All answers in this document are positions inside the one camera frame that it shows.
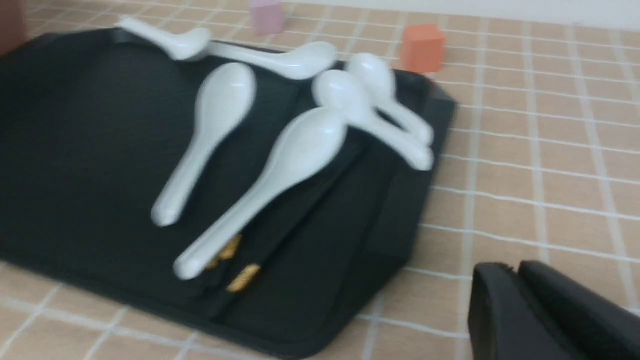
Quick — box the white spoon diagonal centre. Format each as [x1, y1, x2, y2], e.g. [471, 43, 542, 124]
[173, 107, 348, 281]

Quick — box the white spoon far right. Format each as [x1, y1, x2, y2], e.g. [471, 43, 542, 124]
[345, 53, 435, 147]

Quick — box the black octagonal tray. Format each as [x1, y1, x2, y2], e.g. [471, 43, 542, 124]
[0, 28, 458, 360]

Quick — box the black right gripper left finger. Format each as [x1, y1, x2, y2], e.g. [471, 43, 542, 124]
[468, 263, 576, 360]

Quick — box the white spoon vertical front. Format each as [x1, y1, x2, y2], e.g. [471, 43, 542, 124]
[151, 63, 258, 227]

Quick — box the white spoon long right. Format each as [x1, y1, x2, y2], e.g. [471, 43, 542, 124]
[311, 69, 434, 171]

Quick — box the black gold-tipped chopstick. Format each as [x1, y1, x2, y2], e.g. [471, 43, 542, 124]
[205, 234, 242, 271]
[198, 140, 367, 319]

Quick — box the orange cube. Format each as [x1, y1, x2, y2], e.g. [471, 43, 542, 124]
[399, 23, 446, 74]

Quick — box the pale purple cube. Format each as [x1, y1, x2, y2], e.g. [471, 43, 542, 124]
[248, 0, 286, 36]

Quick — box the white spoon top middle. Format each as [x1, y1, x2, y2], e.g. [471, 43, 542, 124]
[206, 41, 338, 81]

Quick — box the pink plastic bin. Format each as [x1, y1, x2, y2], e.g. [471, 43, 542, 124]
[0, 0, 28, 57]

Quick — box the white spoon far left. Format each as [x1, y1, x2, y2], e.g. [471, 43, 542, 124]
[115, 16, 211, 62]

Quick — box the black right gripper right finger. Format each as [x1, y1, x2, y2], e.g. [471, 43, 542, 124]
[518, 260, 640, 360]

